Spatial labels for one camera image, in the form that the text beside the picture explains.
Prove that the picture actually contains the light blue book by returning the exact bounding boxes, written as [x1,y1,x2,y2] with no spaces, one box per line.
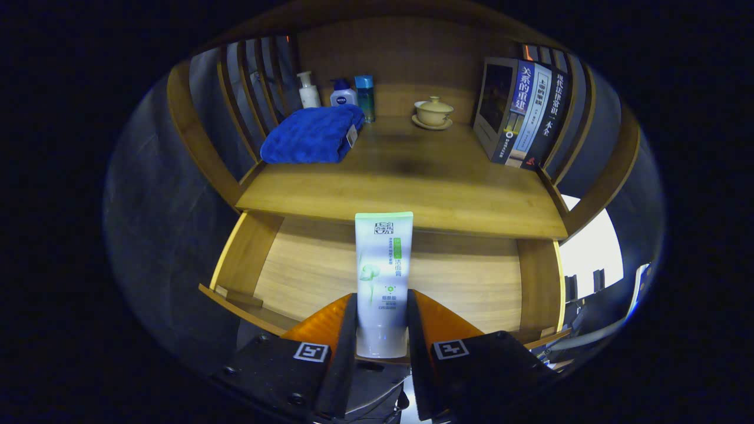
[505,62,553,168]

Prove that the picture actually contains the black backdrop cloth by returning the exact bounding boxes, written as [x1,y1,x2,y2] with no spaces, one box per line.
[103,47,666,377]

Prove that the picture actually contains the black book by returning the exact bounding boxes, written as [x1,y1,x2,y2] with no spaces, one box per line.
[520,68,573,172]

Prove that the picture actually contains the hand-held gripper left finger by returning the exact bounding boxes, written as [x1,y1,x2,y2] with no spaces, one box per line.
[215,293,359,420]

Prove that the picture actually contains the white drawer cabinet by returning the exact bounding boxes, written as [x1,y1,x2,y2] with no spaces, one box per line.
[558,194,624,301]

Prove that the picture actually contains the wooden countertop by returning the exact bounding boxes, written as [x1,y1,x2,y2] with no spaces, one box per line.
[236,115,569,240]

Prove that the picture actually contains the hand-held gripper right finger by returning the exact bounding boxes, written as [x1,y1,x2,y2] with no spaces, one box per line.
[406,289,554,420]

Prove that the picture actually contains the beige lidded teacup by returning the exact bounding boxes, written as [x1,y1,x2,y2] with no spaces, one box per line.
[414,96,455,127]

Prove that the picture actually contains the white facial cleanser tube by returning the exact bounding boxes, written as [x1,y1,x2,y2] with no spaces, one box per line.
[355,211,414,359]

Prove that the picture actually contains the folded blue towel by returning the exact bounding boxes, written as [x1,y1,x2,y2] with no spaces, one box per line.
[260,104,366,164]

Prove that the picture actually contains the beige saucer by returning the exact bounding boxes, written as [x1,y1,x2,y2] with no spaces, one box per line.
[411,115,454,131]

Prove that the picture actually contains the white pump bottle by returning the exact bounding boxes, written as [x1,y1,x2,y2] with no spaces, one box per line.
[297,71,322,109]

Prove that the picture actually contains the teal bottle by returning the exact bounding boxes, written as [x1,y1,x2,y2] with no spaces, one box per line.
[354,75,376,123]

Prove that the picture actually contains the wooden cabinet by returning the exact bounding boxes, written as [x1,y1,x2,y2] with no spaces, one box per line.
[167,0,641,242]

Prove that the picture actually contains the wooden drawer with black knob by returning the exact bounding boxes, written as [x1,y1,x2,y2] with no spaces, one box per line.
[199,211,572,366]

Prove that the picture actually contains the dark book with blue spine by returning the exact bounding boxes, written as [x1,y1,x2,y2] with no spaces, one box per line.
[472,57,535,164]

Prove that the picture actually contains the white bottle with blue cap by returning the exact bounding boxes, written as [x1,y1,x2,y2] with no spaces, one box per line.
[329,78,358,107]

